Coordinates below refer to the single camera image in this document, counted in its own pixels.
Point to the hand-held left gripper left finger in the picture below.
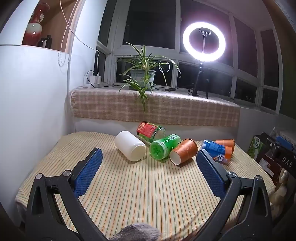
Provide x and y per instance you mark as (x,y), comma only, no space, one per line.
(89,171)

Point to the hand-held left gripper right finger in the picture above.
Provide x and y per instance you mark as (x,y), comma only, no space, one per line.
(210,173)

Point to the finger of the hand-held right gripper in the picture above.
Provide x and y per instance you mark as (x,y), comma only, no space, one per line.
(285,142)
(269,139)

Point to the small orange paper cup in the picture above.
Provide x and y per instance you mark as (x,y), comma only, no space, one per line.
(227,143)

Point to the large orange paper cup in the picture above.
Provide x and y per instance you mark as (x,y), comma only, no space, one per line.
(185,149)

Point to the white plastic cup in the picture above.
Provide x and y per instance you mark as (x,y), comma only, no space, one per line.
(129,146)

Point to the green plastic cup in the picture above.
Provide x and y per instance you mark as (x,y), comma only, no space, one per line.
(161,146)

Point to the red label green cup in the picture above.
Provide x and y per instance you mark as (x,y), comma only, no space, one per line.
(145,129)

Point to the person's right hand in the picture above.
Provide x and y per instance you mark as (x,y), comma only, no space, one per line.
(279,192)

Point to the green box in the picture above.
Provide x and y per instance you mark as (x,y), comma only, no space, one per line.
(254,146)

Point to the dark red box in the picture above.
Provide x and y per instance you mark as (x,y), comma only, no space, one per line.
(268,166)

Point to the striped yellow sheet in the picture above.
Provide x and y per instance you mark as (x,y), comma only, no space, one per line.
(138,190)

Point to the plaid blanket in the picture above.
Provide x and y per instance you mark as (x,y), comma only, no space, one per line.
(185,109)

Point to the grey knitted cloth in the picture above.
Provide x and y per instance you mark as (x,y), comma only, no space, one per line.
(136,233)

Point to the white power strip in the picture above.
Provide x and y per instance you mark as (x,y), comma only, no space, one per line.
(94,80)

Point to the black tripod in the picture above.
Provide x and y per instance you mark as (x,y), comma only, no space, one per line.
(200,78)

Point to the potted spider plant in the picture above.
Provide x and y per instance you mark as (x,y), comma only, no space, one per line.
(143,74)

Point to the black bottle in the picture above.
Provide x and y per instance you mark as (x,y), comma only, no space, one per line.
(41,42)
(49,41)

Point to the red and white vase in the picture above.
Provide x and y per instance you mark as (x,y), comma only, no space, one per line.
(33,32)

